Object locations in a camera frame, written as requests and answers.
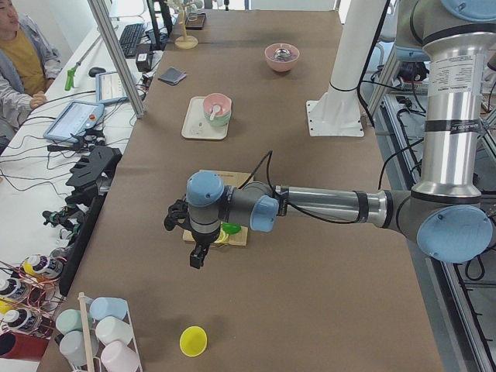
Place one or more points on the white wire cup rack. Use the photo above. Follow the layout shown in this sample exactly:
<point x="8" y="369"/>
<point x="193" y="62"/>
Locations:
<point x="93" y="347"/>

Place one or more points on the mint green cup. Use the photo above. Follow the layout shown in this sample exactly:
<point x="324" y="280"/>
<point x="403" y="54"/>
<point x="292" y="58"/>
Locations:
<point x="69" y="320"/>

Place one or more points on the small pink bowl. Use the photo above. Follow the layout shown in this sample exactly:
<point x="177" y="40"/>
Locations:
<point x="217" y="99"/>

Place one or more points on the white cup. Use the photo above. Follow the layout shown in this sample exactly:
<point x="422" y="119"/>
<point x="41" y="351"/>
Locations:
<point x="111" y="329"/>

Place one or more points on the pink cup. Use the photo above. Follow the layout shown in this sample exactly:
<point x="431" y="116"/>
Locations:
<point x="117" y="357"/>

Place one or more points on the green handled tool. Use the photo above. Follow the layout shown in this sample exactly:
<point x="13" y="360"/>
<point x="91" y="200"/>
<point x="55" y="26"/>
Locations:
<point x="69" y="83"/>

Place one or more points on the yellow paint bottle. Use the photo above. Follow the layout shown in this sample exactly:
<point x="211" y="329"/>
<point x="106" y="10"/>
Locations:
<point x="47" y="267"/>

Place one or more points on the blue teach pendant far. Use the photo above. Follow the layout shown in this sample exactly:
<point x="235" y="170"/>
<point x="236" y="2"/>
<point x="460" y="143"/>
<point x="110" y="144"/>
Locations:
<point x="109" y="88"/>

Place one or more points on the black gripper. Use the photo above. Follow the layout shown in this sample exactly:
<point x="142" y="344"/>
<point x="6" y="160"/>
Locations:
<point x="202" y="239"/>

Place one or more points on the wooden cutting board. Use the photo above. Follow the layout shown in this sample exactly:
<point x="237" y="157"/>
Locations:
<point x="229" y="178"/>

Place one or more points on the cream rectangular tray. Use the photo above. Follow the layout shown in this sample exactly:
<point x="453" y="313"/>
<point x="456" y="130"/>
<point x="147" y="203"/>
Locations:
<point x="196" y="126"/>

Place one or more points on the black tool holder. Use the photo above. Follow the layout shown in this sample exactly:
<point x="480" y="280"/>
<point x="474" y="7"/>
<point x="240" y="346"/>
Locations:
<point x="87" y="171"/>

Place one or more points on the green lime toy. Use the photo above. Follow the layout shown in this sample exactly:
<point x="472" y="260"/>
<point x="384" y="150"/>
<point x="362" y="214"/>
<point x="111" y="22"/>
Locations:
<point x="231" y="228"/>

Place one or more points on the light blue cup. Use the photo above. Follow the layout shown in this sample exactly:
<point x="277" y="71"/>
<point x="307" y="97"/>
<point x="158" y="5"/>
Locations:
<point x="103" y="307"/>

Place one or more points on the wooden mug tree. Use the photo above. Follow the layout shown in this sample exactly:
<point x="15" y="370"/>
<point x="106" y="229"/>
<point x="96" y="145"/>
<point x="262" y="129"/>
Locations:
<point x="185" y="41"/>

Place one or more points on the metal cup in bowl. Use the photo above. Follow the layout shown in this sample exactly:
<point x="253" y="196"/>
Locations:
<point x="282" y="54"/>

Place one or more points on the white spoon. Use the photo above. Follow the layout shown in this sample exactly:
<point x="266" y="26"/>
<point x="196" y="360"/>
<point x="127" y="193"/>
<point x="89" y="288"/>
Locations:
<point x="216" y="110"/>

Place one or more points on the green bowl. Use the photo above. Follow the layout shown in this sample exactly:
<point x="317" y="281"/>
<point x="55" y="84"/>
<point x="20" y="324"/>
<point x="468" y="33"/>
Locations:
<point x="221" y="118"/>

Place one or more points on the seated person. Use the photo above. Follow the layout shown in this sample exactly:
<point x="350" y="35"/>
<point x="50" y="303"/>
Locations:
<point x="29" y="66"/>

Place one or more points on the black computer mouse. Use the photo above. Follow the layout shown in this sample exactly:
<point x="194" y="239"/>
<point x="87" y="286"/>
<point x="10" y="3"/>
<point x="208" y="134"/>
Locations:
<point x="95" y="70"/>

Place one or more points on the blue teach pendant near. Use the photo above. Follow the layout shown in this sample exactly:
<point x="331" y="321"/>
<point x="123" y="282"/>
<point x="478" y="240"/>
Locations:
<point x="75" y="120"/>

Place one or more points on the lemon half toy lower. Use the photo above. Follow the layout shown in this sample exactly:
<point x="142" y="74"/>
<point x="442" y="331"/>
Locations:
<point x="222" y="239"/>

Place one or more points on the black keyboard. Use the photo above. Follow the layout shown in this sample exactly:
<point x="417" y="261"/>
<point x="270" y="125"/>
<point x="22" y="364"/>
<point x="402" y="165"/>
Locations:
<point x="130" y="39"/>

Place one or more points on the grey folded cloth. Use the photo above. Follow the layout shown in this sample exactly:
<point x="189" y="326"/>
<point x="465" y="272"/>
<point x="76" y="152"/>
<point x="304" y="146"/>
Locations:
<point x="172" y="76"/>

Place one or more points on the blue teach pendant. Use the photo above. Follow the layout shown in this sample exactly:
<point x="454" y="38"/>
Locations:
<point x="109" y="88"/>
<point x="75" y="120"/>

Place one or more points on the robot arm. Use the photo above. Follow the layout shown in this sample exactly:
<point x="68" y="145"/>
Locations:
<point x="441" y="213"/>

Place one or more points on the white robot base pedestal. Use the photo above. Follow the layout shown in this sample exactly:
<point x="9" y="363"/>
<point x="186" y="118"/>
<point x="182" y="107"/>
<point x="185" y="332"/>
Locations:
<point x="337" y="112"/>

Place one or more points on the large pink bowl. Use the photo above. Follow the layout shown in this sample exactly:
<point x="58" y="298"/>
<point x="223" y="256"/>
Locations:
<point x="278" y="66"/>

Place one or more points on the grey cup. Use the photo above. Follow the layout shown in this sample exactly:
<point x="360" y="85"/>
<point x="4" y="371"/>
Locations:
<point x="72" y="347"/>

